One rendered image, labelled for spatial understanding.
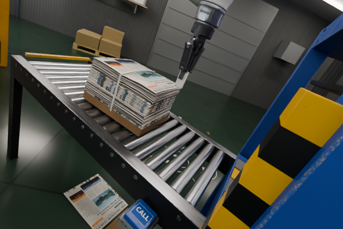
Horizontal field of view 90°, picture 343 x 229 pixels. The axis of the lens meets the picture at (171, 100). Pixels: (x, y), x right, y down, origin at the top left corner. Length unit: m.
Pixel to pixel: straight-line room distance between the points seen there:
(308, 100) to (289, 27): 6.66
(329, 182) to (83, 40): 4.86
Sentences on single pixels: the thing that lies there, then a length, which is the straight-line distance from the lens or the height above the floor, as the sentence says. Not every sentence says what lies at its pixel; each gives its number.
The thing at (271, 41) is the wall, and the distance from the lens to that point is 6.65.
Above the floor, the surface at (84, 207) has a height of 0.01.
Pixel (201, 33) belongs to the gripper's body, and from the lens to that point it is 0.60.
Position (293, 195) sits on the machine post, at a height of 1.16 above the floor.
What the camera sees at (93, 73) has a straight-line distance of 0.93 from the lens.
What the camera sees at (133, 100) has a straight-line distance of 0.77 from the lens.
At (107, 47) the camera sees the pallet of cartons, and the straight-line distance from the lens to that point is 4.86.
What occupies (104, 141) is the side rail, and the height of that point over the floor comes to 0.80.
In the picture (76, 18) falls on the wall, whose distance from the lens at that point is 6.10.
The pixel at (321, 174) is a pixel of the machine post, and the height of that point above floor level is 1.20.
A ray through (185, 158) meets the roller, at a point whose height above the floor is 0.80.
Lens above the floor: 1.28
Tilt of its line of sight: 21 degrees down
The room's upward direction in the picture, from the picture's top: 23 degrees clockwise
